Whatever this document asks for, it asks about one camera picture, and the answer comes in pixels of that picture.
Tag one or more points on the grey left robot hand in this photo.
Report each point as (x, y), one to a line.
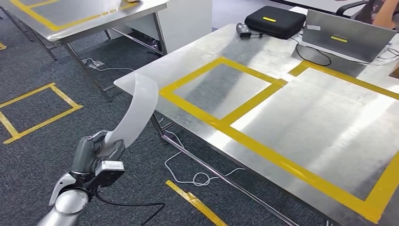
(82, 156)

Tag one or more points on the white curved plastic part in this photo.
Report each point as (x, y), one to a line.
(140, 106)

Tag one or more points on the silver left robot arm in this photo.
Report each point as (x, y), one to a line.
(67, 202)

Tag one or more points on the yellow workbench tape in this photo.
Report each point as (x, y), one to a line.
(249, 142)

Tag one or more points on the steel workbench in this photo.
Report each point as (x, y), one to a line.
(311, 124)

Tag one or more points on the yellow floor tape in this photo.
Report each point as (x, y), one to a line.
(193, 199)
(43, 123)

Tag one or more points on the grey floor socket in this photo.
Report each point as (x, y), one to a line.
(96, 64)

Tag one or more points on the yellow table tape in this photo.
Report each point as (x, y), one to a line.
(40, 20)

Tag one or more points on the black power adapter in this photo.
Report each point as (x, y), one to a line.
(243, 30)

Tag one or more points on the black zip case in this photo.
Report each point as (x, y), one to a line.
(280, 25)

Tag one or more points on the white table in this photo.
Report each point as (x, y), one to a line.
(297, 12)

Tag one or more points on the silver laptop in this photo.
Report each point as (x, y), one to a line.
(358, 34)

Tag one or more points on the black office chair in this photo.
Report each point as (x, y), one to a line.
(349, 5)

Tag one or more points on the person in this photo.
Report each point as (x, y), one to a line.
(386, 12)

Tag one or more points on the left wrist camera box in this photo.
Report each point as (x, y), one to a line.
(109, 170)

